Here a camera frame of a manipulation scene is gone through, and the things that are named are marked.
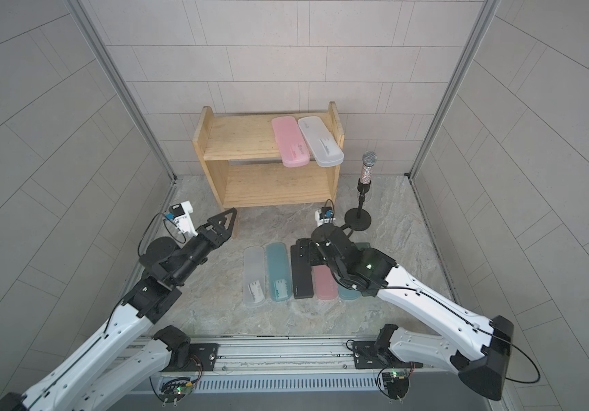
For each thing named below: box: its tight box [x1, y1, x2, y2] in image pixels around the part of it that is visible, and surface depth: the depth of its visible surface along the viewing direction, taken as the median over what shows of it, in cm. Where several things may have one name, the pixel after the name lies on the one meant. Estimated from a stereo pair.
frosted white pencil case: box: [297, 116, 345, 167], surface depth 68 cm
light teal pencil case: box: [265, 242, 293, 302], surface depth 91 cm
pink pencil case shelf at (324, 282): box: [311, 264, 339, 301], surface depth 84 cm
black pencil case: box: [290, 238, 314, 300], surface depth 84 cm
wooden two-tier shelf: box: [193, 101, 346, 239], surface depth 79 cm
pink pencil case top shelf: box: [271, 115, 311, 168], surface depth 70 cm
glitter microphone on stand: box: [344, 150, 378, 232], surface depth 91 cm
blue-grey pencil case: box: [337, 284, 362, 301], surface depth 84 cm
